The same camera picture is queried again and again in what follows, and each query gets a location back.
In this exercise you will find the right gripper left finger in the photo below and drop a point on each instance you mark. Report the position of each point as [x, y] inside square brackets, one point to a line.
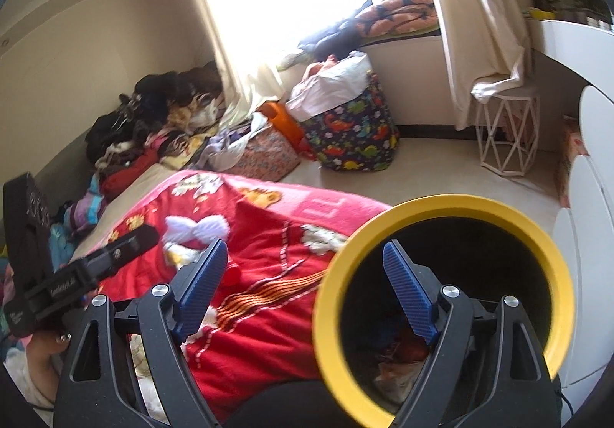
[98, 387]

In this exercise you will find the white clothes in basket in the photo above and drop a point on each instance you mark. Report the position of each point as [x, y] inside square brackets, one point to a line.
[330, 87]

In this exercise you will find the black bag on dresser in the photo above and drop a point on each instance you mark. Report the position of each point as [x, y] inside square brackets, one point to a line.
[578, 11]

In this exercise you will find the white wire side stool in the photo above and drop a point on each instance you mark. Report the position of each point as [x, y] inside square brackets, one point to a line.
[507, 127]

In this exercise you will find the striped purple cloth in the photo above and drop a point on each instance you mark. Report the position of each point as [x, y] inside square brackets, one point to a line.
[83, 216]

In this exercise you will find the dark blue jacket on sill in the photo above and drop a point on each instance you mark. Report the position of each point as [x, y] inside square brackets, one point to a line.
[339, 40]

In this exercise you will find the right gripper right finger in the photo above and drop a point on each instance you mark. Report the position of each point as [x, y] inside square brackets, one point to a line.
[486, 366]

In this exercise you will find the red floral bed quilt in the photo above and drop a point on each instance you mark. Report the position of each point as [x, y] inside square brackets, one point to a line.
[282, 238]

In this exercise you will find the orange bag beside bed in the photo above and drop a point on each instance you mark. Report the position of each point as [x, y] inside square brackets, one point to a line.
[286, 125]

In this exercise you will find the white dresser cabinet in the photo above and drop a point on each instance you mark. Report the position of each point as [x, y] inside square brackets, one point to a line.
[584, 230]

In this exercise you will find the cream curtain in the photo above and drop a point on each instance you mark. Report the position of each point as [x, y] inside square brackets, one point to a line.
[487, 49]
[235, 33]

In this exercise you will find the white plastic bag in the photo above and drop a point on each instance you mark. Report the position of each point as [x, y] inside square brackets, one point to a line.
[395, 381]

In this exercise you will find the pile of dark clothes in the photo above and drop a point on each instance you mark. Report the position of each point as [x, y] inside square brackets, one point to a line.
[187, 101]

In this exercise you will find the left hand painted nails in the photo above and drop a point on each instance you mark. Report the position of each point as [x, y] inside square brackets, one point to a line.
[39, 351]

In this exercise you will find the cream curtain right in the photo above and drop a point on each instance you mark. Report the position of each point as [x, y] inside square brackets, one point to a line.
[487, 49]

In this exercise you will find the dinosaur print laundry basket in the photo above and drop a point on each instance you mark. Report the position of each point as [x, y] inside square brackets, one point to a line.
[358, 135]

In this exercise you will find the cream curtain left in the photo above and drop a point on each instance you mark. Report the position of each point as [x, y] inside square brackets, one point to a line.
[235, 33]

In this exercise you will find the yellow rimmed black trash bin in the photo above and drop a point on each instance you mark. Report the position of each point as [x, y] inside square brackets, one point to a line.
[483, 247]

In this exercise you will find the yellow white snack packet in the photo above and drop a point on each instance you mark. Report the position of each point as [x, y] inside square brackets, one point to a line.
[177, 256]

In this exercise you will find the floral pink box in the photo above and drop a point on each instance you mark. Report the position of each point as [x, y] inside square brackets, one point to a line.
[268, 156]

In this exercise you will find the orange patterned blanket on sill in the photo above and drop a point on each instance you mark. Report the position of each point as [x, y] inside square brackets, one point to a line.
[397, 17]

